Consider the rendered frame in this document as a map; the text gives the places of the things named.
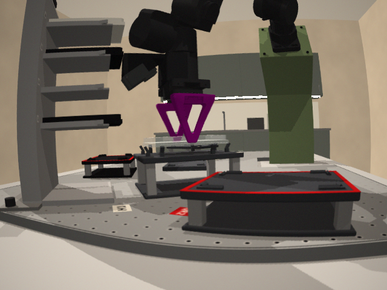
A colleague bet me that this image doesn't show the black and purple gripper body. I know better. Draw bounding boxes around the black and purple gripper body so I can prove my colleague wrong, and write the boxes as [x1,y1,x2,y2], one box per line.
[158,52,210,103]

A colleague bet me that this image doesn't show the white well plate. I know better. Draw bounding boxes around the white well plate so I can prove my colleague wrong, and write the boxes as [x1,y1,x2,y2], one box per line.
[143,135,229,147]

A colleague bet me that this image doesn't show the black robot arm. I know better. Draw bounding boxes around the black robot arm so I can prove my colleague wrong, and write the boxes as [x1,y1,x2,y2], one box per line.
[121,0,301,91]

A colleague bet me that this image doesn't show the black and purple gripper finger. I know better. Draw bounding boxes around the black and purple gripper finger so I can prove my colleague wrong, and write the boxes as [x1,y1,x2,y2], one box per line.
[156,103,192,137]
[170,93,215,143]

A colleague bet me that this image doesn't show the grey shelf rack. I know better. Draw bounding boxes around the grey shelf rack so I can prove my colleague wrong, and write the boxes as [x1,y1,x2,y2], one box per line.
[17,0,114,206]

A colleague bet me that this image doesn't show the black cylinder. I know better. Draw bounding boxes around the black cylinder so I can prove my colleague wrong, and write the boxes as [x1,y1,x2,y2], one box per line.
[5,197,16,207]

